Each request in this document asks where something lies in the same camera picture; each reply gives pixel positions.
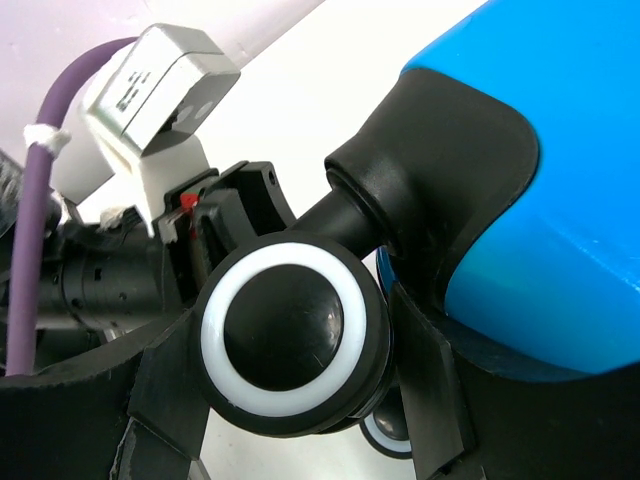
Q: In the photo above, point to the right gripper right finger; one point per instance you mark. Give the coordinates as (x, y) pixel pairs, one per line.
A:
(478, 410)

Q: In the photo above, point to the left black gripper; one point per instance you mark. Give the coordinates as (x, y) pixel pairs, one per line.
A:
(122, 278)

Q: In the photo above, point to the blue kids suitcase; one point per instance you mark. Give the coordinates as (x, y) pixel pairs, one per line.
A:
(497, 183)

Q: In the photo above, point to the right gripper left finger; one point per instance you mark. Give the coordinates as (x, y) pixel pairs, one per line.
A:
(130, 409)

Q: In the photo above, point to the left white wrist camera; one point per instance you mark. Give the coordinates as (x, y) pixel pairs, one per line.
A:
(145, 99)

